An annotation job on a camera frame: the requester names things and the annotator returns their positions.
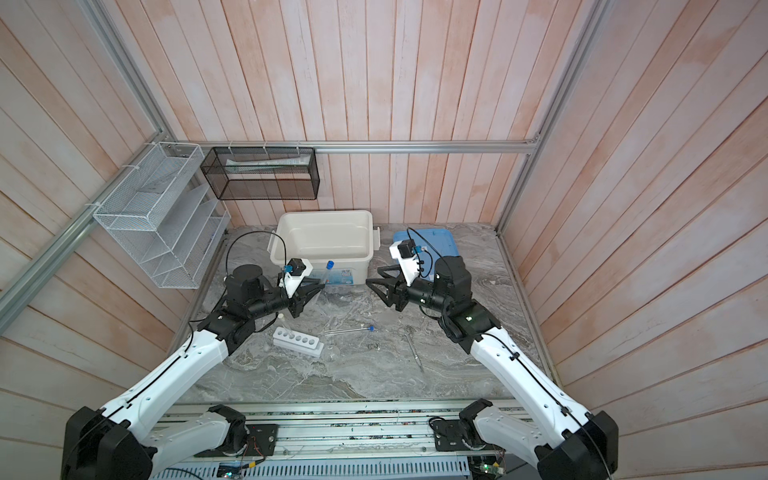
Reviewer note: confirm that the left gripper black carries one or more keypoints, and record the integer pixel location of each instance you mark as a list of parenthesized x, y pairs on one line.
[(302, 297)]

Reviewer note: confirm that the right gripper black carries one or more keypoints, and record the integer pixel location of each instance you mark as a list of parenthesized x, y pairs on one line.
[(401, 296)]

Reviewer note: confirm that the blue capped test tube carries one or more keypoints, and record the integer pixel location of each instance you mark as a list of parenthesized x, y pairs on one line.
[(323, 271), (370, 328)]

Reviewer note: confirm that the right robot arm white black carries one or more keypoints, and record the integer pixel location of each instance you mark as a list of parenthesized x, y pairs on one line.
[(562, 439)]

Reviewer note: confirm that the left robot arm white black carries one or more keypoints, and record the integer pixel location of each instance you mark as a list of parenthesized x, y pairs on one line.
[(116, 441)]

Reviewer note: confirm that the white test tube rack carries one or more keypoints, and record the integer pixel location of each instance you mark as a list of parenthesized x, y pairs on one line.
[(298, 342)]

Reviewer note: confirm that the white plastic storage bin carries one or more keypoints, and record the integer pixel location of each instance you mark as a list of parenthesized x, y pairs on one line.
[(348, 238)]

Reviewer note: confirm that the blue plastic bin lid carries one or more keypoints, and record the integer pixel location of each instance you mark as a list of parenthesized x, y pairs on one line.
[(442, 239)]

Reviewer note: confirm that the white perforated vent cover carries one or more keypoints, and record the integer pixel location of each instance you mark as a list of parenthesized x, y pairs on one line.
[(435, 467)]

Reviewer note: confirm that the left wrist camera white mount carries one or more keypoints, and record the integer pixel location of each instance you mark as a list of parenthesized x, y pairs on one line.
[(294, 272)]

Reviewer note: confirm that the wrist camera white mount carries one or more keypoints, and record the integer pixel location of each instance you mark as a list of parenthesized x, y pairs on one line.
[(406, 254), (294, 272)]

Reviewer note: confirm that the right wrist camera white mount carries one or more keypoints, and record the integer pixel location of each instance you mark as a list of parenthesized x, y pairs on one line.
[(406, 254)]

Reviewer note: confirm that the aluminium rail base frame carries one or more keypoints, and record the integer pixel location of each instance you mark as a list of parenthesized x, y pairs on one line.
[(353, 429)]

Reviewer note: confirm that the black mesh wall basket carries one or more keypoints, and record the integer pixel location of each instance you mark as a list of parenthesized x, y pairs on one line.
[(262, 173)]

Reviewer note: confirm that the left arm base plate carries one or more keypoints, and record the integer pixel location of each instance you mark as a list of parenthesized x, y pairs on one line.
[(259, 439)]

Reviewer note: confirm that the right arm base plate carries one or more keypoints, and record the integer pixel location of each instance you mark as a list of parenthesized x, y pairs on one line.
[(453, 435)]

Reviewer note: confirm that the white wire mesh shelf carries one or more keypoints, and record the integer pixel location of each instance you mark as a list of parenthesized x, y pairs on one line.
[(169, 227)]

